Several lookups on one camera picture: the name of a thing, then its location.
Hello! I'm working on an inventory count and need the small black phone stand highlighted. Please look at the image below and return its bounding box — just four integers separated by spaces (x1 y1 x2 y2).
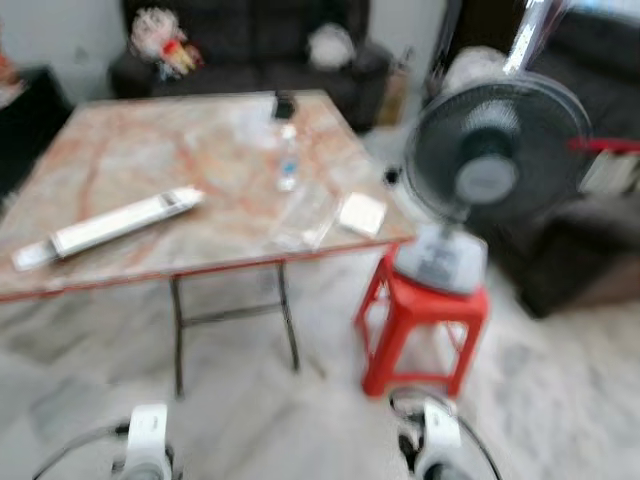
271 91 299 122

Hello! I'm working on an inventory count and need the cartoon boy doll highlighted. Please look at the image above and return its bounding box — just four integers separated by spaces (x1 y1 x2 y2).
130 7 191 76

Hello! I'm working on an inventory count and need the small grey Totoro plush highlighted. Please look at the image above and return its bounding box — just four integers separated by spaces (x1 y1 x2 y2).
305 22 358 72

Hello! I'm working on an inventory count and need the clear plastic water bottle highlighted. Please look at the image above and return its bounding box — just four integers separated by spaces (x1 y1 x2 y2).
276 124 302 194

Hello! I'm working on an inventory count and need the red bar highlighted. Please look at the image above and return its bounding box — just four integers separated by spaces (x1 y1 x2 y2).
567 137 640 157

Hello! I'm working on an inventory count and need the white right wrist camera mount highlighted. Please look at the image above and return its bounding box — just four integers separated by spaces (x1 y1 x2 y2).
415 400 464 476

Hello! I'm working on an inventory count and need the black metal table leg frame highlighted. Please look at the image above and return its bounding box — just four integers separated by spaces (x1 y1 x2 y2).
167 260 303 398

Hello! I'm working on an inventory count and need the large grey Totoro plush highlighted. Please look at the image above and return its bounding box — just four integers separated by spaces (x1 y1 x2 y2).
440 44 526 96

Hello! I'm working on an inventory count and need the black and grey table fan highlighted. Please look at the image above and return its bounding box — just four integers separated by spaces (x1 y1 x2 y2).
393 71 594 297

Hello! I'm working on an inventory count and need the clear plastic packaging tray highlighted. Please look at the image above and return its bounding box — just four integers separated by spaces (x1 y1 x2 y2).
268 185 338 251

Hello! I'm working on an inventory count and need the shiny silver upright post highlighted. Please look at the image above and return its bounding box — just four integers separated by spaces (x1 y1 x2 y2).
503 0 573 77

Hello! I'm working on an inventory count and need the white carton box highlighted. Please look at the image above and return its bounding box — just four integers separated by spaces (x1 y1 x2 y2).
12 186 207 272

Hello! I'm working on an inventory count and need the brown cardboard box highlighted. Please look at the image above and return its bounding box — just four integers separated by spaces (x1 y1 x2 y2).
380 50 414 128

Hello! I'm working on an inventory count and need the red plastic stool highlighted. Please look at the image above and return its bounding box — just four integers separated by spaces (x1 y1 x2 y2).
354 252 491 399

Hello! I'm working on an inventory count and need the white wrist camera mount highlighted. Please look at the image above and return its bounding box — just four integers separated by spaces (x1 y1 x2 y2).
125 403 172 479
415 400 464 476

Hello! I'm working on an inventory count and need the small white square card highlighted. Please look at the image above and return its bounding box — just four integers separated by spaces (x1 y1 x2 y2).
337 192 390 239

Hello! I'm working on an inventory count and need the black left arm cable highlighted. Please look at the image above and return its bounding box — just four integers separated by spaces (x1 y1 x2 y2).
30 423 131 480

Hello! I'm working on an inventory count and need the dark wooden door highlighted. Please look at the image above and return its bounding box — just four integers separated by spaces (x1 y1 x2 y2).
445 0 521 51

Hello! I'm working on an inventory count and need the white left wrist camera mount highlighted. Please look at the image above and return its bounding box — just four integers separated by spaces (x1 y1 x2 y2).
125 403 172 479

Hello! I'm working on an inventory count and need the black cabinet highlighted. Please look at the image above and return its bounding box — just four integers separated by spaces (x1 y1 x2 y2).
0 65 77 196

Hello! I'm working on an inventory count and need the dark grey sofa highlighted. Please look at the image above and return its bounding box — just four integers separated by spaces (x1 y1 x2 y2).
107 0 394 133

